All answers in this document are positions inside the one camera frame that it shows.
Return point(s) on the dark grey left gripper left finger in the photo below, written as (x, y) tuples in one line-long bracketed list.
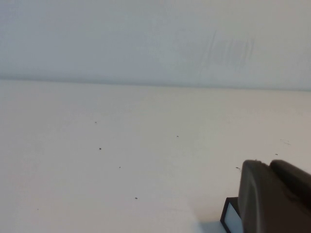
[(262, 204)]

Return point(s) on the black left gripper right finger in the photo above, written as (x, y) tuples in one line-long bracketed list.
[(294, 179)]

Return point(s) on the black printed glasses case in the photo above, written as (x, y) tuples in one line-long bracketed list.
[(230, 216)]

